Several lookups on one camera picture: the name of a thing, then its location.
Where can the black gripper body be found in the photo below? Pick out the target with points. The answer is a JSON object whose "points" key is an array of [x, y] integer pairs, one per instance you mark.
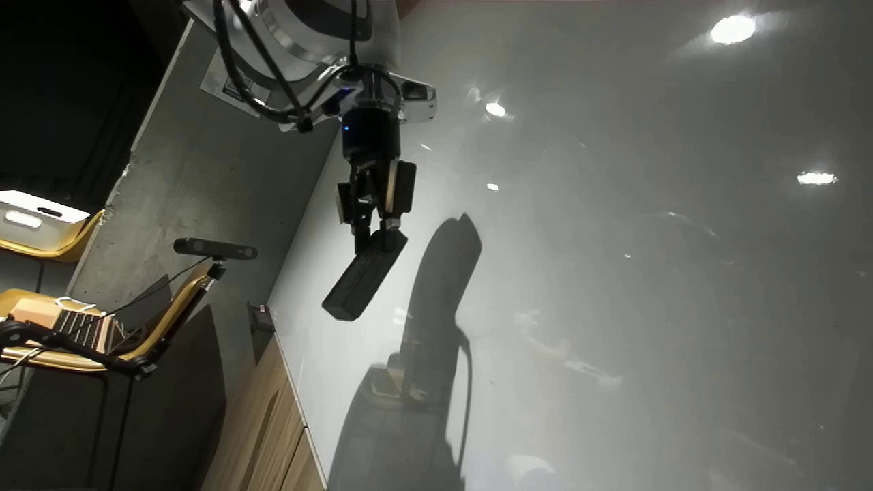
{"points": [[371, 136]]}

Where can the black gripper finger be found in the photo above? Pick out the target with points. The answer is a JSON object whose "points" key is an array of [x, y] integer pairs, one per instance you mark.
{"points": [[363, 205], [403, 189]]}

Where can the black whiteboard duster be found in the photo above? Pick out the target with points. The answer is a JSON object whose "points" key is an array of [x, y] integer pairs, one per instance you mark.
{"points": [[363, 272]]}

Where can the white board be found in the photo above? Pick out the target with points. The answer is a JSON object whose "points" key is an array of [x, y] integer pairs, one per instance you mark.
{"points": [[682, 317]]}

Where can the table power socket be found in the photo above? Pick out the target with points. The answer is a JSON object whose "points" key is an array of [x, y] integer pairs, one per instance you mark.
{"points": [[260, 317]]}

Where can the open laptop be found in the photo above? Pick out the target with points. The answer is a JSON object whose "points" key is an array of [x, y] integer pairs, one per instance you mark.
{"points": [[86, 327]]}

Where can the white box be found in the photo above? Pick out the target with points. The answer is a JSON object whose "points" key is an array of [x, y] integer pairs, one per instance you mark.
{"points": [[37, 210]]}

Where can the yellow chair with laptop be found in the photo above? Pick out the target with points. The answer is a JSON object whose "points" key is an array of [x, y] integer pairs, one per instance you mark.
{"points": [[65, 361]]}

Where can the black bar camera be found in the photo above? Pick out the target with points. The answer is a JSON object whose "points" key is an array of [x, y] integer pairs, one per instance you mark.
{"points": [[213, 248]]}

